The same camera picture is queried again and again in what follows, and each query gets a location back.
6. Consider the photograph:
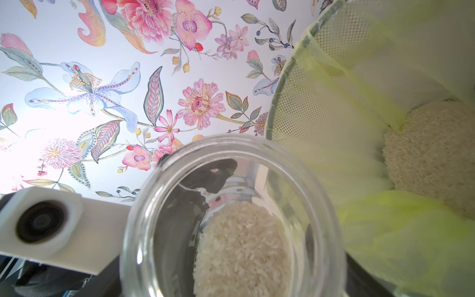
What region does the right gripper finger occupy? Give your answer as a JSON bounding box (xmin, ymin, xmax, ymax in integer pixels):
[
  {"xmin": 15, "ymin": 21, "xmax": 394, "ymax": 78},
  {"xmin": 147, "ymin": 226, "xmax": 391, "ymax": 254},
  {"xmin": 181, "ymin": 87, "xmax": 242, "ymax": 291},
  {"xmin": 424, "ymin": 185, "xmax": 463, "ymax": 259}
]
[{"xmin": 345, "ymin": 253, "xmax": 393, "ymax": 297}]

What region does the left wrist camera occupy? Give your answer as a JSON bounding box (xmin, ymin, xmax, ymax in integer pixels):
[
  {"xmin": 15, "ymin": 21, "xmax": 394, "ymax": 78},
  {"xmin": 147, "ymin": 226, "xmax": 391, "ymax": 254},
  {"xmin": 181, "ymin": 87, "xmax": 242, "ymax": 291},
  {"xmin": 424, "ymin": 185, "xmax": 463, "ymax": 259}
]
[{"xmin": 1, "ymin": 187, "xmax": 131, "ymax": 275}]

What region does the yellow-green plastic bin liner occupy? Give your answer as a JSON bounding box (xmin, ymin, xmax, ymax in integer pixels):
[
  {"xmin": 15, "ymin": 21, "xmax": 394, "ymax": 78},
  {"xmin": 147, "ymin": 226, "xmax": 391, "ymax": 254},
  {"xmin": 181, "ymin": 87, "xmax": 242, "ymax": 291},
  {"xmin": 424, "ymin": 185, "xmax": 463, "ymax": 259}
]
[{"xmin": 270, "ymin": 0, "xmax": 475, "ymax": 297}]

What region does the black mesh trash bin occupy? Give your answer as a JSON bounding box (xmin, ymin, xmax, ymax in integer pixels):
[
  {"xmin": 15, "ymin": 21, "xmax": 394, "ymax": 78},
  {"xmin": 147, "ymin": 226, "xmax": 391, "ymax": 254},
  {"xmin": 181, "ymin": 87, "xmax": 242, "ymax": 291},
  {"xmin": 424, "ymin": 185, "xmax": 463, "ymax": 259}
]
[{"xmin": 265, "ymin": 0, "xmax": 475, "ymax": 297}]

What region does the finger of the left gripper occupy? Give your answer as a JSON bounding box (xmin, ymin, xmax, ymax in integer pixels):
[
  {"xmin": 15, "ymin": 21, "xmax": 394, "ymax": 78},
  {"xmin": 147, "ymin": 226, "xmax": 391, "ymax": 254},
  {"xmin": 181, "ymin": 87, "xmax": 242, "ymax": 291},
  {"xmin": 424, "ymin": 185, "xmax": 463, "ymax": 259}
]
[{"xmin": 179, "ymin": 158, "xmax": 238, "ymax": 193}]

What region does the jar with terracotta lid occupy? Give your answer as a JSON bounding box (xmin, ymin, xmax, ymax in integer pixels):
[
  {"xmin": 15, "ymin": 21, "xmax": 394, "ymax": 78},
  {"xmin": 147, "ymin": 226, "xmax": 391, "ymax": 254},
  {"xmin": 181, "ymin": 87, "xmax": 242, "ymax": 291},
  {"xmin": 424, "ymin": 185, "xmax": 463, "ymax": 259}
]
[{"xmin": 120, "ymin": 135, "xmax": 346, "ymax": 297}]

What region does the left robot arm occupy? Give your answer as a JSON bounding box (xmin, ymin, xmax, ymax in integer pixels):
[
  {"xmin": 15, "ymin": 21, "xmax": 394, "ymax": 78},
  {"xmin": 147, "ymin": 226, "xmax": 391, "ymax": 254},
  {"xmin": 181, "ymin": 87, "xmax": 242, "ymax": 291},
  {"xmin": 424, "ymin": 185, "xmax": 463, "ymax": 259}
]
[{"xmin": 1, "ymin": 159, "xmax": 238, "ymax": 297}]

